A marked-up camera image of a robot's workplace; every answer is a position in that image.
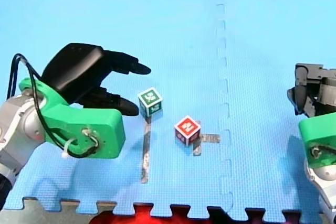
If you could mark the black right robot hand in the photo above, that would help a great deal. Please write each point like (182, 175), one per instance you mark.
(313, 90)

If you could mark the green cube white marks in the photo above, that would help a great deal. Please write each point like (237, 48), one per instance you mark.
(150, 101)

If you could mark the red cube white marks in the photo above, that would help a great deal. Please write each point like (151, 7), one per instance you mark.
(187, 129)

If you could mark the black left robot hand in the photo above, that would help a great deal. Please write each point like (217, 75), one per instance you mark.
(84, 75)

